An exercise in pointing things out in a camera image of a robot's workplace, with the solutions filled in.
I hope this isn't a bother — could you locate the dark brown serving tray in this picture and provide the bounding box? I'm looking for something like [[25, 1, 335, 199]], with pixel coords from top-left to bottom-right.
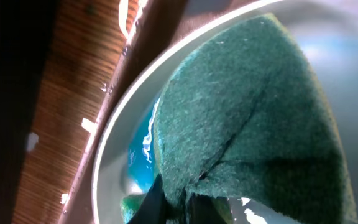
[[58, 0, 250, 223]]

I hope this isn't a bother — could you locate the white plate with blue smear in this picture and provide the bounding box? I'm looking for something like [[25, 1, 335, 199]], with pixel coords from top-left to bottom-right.
[[91, 0, 358, 223]]

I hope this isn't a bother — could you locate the green scouring sponge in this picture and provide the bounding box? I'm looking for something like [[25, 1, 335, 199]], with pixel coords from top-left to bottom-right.
[[121, 14, 357, 223]]

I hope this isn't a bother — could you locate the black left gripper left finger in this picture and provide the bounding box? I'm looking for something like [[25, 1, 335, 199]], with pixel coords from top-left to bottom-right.
[[128, 174, 166, 224]]

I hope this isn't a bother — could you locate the black tray with blue water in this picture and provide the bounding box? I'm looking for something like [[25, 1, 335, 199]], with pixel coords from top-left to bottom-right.
[[0, 0, 58, 223]]

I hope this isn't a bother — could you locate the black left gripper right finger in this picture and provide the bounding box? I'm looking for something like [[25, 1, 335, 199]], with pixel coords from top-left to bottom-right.
[[188, 194, 226, 224]]

